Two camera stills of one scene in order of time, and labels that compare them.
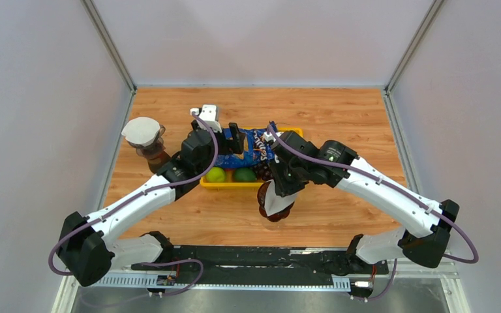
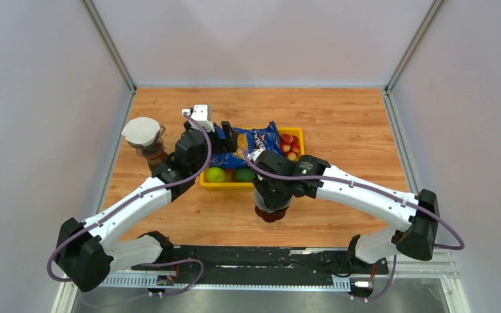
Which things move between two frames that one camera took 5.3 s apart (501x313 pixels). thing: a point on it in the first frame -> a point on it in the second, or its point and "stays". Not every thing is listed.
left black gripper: x=231 y=146 stays
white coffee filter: x=141 y=131 stays
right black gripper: x=282 y=188 -> x=271 y=202
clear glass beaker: x=274 y=225 stays
